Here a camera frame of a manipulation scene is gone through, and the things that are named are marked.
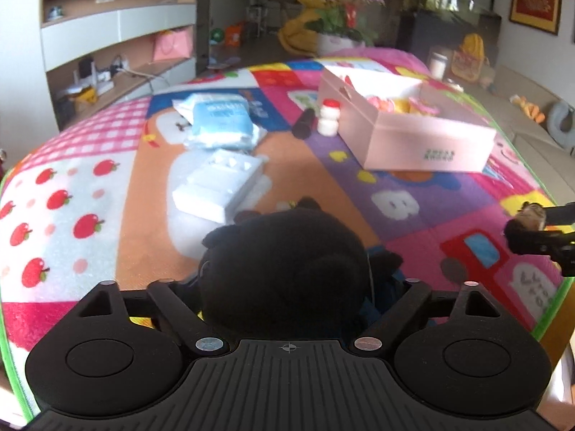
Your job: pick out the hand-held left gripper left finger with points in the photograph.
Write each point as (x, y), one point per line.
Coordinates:
(176, 310)

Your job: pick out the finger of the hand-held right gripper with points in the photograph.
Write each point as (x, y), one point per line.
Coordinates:
(561, 213)
(530, 240)

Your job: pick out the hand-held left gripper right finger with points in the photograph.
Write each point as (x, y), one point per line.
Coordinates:
(401, 310)

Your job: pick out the small brown toy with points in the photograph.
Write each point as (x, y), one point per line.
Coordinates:
(532, 216)

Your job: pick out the black cat plush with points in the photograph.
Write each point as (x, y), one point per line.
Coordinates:
(287, 269)

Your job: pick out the white plastic adapter box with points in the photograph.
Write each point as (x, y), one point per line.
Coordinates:
(215, 188)

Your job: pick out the pink cardboard box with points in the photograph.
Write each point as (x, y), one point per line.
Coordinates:
(426, 148)

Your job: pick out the blue tissue pack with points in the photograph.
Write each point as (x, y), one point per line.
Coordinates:
(220, 119)

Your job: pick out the grey neck pillow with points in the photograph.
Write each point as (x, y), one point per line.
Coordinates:
(561, 121)

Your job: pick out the beige sofa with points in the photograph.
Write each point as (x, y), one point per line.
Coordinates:
(512, 116)

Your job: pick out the orange toy figure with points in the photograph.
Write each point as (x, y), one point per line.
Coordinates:
(529, 108)

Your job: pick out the colourful printed play mat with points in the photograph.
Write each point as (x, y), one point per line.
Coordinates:
(112, 215)

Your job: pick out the yellow printed bag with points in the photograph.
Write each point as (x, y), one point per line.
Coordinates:
(470, 59)

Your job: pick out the white jar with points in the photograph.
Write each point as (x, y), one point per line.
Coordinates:
(439, 66)

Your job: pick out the small white bottle red cap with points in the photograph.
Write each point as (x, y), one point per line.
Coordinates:
(329, 117)

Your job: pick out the black cylinder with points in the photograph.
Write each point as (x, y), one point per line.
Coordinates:
(303, 125)

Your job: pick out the dark sideboard cabinet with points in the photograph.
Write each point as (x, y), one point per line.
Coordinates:
(449, 36)

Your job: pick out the yellow box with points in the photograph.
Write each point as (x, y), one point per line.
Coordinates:
(86, 95)

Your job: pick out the black router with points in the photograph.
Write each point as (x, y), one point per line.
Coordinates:
(86, 71)

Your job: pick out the pink gift bag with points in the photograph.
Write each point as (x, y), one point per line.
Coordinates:
(171, 46)

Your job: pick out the watermelon ball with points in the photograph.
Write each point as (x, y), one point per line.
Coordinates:
(218, 35)

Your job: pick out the orange paper bag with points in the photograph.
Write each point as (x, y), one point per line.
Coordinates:
(234, 35)

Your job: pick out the potted purple orchid plant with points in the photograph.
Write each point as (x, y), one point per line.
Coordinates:
(343, 13)

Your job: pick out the large yellow plush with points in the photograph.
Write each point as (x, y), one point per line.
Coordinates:
(296, 36)

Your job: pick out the white stool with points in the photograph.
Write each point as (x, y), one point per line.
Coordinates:
(259, 20)

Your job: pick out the white and wood wall cabinet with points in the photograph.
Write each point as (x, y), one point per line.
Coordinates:
(112, 27)

